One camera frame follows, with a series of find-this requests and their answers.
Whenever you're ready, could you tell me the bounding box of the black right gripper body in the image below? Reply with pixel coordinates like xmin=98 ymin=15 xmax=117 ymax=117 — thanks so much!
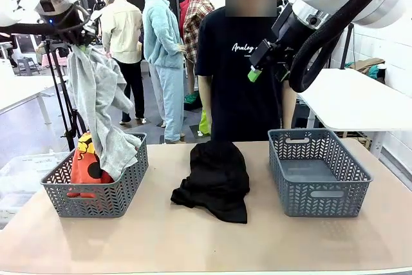
xmin=272 ymin=5 xmax=305 ymax=51

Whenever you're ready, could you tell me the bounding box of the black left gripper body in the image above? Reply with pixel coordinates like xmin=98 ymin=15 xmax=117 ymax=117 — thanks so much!
xmin=66 ymin=20 xmax=97 ymax=47

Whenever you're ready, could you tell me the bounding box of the light grey garment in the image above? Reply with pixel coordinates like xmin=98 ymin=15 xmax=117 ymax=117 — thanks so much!
xmin=66 ymin=44 xmax=142 ymax=182

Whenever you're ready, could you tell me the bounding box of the orange cartoon print t-shirt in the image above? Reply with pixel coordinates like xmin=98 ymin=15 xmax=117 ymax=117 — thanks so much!
xmin=67 ymin=131 xmax=116 ymax=199

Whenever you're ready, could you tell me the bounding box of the person's left forearm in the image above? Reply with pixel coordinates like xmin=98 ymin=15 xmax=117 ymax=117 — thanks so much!
xmin=281 ymin=81 xmax=299 ymax=129

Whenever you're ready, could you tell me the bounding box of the person's right forearm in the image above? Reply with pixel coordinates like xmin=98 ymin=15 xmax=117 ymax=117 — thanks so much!
xmin=197 ymin=93 xmax=213 ymax=137

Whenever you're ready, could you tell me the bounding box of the mannequin in cream shirt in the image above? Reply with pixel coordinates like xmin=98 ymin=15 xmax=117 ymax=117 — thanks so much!
xmin=100 ymin=0 xmax=146 ymax=125

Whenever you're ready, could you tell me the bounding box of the person in black t-shirt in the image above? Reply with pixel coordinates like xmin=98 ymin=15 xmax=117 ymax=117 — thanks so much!
xmin=195 ymin=0 xmax=294 ymax=143

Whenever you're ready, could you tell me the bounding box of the black tripod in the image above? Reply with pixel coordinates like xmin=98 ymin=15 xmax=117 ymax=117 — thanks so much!
xmin=43 ymin=38 xmax=88 ymax=153

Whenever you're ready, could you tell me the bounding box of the grey stool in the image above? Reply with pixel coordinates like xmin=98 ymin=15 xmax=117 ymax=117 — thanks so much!
xmin=15 ymin=57 xmax=42 ymax=77

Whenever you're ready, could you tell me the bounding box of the mannequin in plaid shirt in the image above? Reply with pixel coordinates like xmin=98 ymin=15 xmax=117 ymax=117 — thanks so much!
xmin=179 ymin=0 xmax=216 ymax=95

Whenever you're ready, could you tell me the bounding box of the white work table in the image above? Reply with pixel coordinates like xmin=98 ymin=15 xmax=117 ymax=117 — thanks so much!
xmin=0 ymin=73 xmax=70 ymax=125

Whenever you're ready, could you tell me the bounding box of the brown garment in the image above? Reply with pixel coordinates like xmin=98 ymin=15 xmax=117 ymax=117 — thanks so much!
xmin=346 ymin=57 xmax=386 ymax=76

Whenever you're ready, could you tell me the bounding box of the mannequin in light blue fleece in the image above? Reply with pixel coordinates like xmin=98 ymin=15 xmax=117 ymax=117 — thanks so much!
xmin=141 ymin=0 xmax=187 ymax=144

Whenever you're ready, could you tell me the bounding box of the neon green garment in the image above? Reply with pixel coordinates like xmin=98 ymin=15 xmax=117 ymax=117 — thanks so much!
xmin=198 ymin=109 xmax=212 ymax=137

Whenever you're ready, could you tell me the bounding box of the black garment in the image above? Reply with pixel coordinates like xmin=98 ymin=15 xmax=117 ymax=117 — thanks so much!
xmin=170 ymin=140 xmax=251 ymax=224

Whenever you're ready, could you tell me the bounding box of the grey plastic woven-pattern basket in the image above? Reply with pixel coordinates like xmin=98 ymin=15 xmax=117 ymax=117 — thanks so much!
xmin=41 ymin=132 xmax=149 ymax=218
xmin=267 ymin=128 xmax=373 ymax=218

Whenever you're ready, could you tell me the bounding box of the large clear plastic storage box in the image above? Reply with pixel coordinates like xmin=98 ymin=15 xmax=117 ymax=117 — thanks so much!
xmin=0 ymin=151 xmax=73 ymax=224

